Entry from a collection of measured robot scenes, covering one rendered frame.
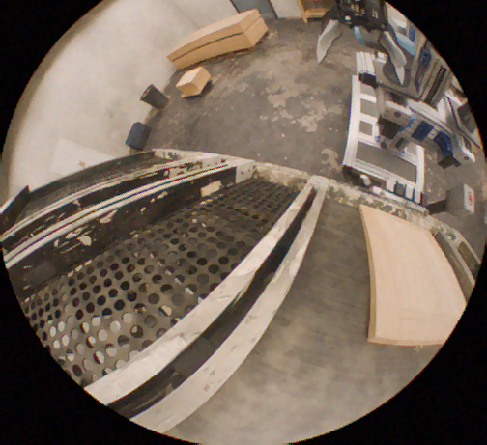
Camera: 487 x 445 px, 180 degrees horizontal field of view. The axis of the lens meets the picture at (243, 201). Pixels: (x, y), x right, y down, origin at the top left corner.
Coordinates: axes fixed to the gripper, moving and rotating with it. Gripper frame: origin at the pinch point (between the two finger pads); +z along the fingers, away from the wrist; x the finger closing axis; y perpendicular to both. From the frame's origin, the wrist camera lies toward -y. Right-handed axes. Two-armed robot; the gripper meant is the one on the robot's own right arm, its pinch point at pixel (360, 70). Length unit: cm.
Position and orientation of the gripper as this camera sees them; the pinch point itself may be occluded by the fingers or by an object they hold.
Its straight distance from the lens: 32.6
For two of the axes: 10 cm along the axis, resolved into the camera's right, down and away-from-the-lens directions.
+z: 2.1, 5.7, 7.9
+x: 8.2, 3.3, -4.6
